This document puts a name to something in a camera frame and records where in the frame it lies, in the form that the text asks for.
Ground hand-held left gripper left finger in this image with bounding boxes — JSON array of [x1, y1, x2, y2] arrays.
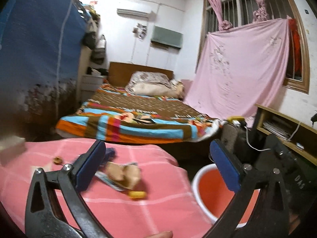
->
[[25, 139, 112, 238]]

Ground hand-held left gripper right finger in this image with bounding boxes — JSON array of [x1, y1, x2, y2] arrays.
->
[[205, 139, 291, 238]]

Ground red bucket with white rim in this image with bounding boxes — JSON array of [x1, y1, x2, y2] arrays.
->
[[191, 164, 260, 230]]

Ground brown paper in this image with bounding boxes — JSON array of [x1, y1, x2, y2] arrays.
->
[[105, 162, 141, 190]]

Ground person's left hand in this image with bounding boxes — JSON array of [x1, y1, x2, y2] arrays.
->
[[148, 231, 174, 238]]

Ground patterned flat wrapper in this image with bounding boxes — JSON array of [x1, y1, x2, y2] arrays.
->
[[95, 170, 127, 192]]

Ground small blue scrap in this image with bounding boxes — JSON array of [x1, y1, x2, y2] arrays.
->
[[104, 147, 116, 163]]

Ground wooden desk shelf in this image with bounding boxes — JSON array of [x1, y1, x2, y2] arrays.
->
[[255, 103, 317, 166]]

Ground yellow power strip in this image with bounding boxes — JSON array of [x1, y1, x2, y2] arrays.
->
[[227, 116, 244, 126]]

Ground stack of papers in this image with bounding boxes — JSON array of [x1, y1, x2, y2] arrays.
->
[[263, 120, 293, 140]]

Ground small yellow wrapper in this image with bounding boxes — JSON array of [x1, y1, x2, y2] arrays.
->
[[128, 190, 146, 200]]

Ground pink checked tablecloth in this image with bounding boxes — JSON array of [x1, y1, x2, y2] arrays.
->
[[0, 139, 216, 238]]

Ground colourful striped bed blanket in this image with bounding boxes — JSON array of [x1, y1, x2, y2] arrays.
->
[[56, 83, 227, 144]]

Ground white box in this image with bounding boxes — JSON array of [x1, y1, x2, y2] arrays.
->
[[0, 136, 26, 166]]

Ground white nightstand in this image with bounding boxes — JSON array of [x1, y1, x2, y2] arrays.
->
[[81, 74, 104, 102]]

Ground crumpled floral quilt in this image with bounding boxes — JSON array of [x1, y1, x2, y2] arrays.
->
[[170, 79, 185, 98]]

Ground pink hanging sheet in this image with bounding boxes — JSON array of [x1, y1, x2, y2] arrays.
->
[[183, 17, 290, 121]]

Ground beige pillow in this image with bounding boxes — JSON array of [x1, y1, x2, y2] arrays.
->
[[125, 82, 179, 98]]

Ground dark items on nightstand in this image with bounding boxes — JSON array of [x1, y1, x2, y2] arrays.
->
[[88, 67, 109, 76]]

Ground wooden bed headboard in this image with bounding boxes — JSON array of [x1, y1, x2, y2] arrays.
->
[[109, 61, 174, 85]]

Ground floral pillow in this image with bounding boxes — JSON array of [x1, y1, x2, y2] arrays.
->
[[127, 71, 170, 90]]

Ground grey hanging handbag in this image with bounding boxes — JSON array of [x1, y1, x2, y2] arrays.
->
[[90, 35, 106, 65]]

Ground black hanging handbag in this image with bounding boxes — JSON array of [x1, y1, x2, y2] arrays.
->
[[83, 30, 96, 50]]

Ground red hanging garment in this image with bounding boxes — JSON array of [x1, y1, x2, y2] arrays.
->
[[288, 20, 302, 77]]

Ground blue fabric wardrobe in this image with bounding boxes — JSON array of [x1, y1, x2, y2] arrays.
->
[[0, 0, 87, 134]]

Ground clutter atop wardrobe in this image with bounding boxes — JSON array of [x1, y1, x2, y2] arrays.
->
[[79, 0, 101, 20]]

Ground white air conditioner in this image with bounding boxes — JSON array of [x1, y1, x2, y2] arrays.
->
[[117, 8, 151, 18]]

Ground pink knotted curtain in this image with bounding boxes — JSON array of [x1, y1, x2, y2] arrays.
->
[[201, 0, 234, 31], [245, 0, 269, 21]]

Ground white cable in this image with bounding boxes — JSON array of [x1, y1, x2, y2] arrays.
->
[[244, 121, 301, 152]]

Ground barred window with wooden frame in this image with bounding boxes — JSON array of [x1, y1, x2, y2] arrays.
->
[[198, 0, 310, 95]]

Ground green covered wall unit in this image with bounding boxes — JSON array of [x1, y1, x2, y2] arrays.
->
[[151, 25, 184, 49]]

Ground wall photos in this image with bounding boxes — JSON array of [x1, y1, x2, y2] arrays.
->
[[132, 23, 146, 40]]

